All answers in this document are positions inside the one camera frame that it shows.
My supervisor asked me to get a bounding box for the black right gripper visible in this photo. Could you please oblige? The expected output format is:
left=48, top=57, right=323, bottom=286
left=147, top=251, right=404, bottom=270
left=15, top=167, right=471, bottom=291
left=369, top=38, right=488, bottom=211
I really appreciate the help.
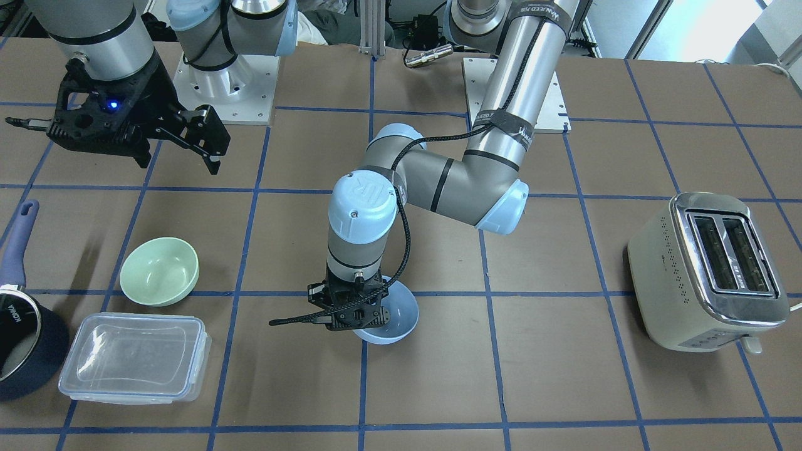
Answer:
left=48, top=50, right=231, bottom=175

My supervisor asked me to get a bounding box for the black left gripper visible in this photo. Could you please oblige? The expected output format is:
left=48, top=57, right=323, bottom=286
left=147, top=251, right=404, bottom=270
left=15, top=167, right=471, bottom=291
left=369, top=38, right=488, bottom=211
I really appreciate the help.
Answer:
left=307, top=269, right=392, bottom=331

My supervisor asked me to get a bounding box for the blue bowl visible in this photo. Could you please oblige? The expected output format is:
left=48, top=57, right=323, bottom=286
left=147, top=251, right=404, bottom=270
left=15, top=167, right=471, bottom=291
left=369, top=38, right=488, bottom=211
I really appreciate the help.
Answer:
left=352, top=281, right=419, bottom=345

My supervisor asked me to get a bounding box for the green bowl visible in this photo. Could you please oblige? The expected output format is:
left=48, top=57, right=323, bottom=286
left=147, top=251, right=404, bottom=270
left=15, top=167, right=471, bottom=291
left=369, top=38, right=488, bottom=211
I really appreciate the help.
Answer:
left=120, top=237, right=200, bottom=306

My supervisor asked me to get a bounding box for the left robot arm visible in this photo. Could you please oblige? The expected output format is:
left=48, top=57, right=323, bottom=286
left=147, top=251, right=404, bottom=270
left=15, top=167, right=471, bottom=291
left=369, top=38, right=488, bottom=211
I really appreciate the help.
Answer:
left=298, top=1, right=579, bottom=331

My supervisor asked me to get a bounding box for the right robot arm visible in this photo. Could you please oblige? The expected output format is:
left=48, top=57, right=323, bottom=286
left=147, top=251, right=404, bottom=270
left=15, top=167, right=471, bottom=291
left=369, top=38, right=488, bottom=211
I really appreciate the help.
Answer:
left=6, top=1, right=298, bottom=175

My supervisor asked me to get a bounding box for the clear plastic food container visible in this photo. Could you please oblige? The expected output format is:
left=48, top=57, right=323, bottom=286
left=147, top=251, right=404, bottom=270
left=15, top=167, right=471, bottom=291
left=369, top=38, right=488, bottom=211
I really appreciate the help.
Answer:
left=58, top=312, right=212, bottom=405

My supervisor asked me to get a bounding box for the dark blue saucepan with lid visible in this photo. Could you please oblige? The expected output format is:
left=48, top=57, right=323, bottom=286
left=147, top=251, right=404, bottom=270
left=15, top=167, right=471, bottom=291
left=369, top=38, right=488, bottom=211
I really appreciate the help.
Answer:
left=1, top=199, right=69, bottom=402

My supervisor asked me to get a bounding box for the cream toaster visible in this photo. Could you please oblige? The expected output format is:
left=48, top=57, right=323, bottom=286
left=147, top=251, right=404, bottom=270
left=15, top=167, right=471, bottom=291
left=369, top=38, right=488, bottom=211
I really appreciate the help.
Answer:
left=627, top=192, right=791, bottom=355

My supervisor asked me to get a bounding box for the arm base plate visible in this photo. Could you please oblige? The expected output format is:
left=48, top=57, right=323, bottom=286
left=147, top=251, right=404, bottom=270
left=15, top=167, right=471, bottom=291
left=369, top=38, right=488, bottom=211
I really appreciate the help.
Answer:
left=173, top=55, right=281, bottom=126
left=463, top=58, right=572, bottom=134

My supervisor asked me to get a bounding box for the aluminium frame post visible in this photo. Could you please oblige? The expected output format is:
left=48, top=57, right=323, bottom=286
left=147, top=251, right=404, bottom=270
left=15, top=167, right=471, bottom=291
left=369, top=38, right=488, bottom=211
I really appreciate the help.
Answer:
left=355, top=0, right=386, bottom=61

